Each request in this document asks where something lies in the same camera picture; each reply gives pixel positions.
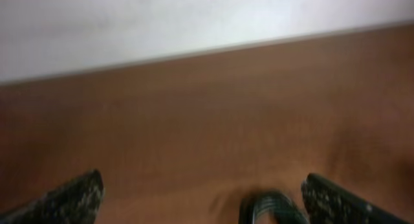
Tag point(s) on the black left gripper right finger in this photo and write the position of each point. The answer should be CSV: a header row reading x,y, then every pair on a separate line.
x,y
328,203

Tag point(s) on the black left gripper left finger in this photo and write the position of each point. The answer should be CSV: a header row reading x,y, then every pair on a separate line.
x,y
75,202

